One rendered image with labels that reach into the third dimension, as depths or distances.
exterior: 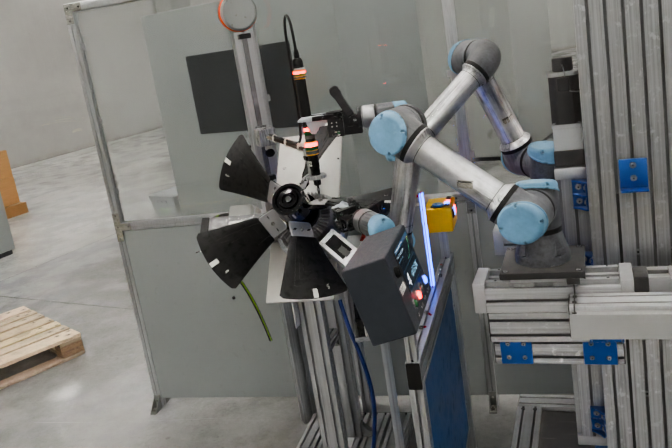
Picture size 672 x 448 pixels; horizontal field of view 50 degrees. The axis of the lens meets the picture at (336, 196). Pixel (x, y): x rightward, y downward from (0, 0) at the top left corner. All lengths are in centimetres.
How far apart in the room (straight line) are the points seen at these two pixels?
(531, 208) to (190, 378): 239
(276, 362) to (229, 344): 25
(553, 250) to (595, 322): 22
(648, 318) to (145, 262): 245
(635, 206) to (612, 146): 19
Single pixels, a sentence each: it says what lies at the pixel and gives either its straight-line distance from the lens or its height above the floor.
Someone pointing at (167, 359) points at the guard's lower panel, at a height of 27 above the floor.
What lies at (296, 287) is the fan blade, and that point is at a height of 97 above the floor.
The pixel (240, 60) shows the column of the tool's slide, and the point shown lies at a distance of 307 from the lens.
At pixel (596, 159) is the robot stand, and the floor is 128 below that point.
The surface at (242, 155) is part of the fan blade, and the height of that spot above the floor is 136.
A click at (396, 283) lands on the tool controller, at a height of 119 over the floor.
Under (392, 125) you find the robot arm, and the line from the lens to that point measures 193.
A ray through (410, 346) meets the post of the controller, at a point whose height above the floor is 90.
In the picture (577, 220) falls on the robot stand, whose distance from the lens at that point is 229.
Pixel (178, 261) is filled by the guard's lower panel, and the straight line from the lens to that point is 359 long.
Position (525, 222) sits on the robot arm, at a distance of 188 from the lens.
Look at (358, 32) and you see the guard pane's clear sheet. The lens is 308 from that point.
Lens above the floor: 175
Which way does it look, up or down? 13 degrees down
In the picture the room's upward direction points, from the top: 9 degrees counter-clockwise
